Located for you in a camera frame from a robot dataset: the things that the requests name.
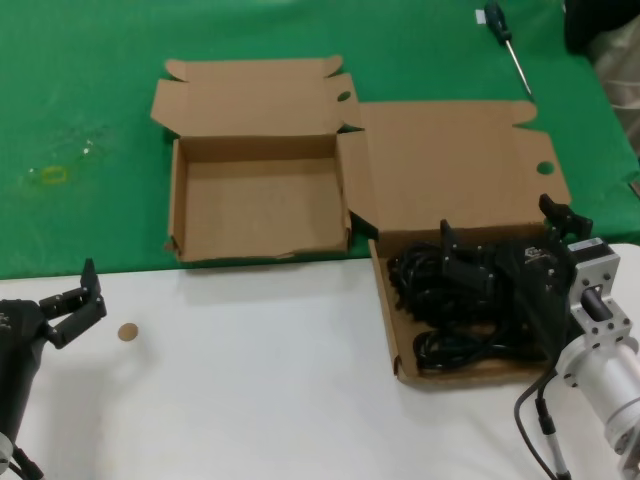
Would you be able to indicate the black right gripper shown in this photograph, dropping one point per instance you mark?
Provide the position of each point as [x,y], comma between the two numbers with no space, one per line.
[545,280]

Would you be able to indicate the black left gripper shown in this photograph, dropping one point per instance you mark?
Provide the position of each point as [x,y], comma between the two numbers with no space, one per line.
[20,350]

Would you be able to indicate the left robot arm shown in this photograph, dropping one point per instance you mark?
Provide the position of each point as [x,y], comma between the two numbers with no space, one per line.
[4,447]

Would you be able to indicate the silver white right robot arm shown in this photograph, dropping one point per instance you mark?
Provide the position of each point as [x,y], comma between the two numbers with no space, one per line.
[600,310]

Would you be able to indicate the larger flat cardboard box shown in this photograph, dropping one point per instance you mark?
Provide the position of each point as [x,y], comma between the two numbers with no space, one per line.
[450,165]

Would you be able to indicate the cardboard box with torn edge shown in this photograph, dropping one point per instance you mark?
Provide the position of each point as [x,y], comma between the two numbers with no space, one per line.
[260,200]

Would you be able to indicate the clear plastic bag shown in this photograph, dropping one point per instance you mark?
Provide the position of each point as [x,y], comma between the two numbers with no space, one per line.
[87,146]

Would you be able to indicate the person in beige clothing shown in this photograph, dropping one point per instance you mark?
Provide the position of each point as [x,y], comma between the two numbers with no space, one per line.
[622,70]

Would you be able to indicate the small white paper tag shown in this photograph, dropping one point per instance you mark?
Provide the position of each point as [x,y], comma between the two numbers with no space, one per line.
[480,17]

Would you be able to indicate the green table cloth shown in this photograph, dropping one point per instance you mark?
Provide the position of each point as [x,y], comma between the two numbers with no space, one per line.
[75,75]

